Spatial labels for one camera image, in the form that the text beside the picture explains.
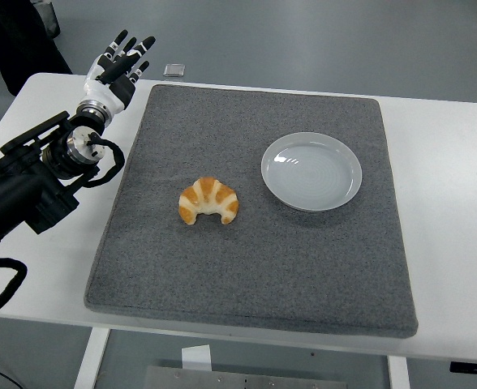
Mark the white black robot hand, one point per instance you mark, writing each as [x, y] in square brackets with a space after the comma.
[104, 95]

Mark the croissant bread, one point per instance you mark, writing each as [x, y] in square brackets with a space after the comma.
[210, 194]

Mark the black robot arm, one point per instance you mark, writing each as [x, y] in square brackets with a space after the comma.
[19, 190]

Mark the light grey round plate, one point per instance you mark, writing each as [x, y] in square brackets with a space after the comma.
[311, 174]

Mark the grey metal plate with screws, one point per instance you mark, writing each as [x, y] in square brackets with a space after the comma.
[242, 379]

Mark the silver square floor socket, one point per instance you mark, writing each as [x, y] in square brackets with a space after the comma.
[174, 70]

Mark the person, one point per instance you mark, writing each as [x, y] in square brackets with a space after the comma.
[19, 40]

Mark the grey felt mat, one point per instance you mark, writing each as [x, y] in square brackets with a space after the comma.
[238, 275]

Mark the white table leg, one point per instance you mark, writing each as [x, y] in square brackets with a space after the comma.
[92, 356]
[398, 374]

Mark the black table control panel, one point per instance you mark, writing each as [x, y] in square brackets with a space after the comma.
[473, 366]

